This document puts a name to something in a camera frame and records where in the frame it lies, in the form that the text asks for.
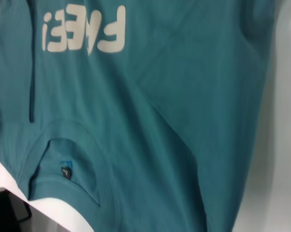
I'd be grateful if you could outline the teal t-shirt with beige print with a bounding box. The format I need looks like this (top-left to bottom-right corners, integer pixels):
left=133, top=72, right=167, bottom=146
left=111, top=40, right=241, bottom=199
left=0, top=0, right=285, bottom=232

